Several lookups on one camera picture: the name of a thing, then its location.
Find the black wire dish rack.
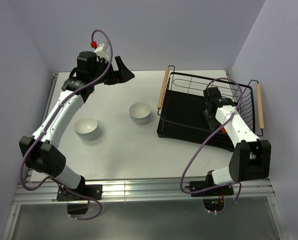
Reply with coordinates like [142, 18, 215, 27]
[157, 65, 257, 144]

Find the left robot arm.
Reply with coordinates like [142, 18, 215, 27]
[19, 51, 135, 200]

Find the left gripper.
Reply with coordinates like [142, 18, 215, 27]
[90, 56, 134, 86]

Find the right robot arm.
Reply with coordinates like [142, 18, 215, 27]
[204, 87, 272, 195]

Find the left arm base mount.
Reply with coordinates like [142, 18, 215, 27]
[56, 184, 102, 215]

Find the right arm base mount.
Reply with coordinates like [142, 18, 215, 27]
[190, 180, 234, 208]

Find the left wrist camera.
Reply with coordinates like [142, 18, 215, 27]
[90, 41, 109, 61]

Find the orange bowl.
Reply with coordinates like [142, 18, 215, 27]
[221, 127, 227, 134]

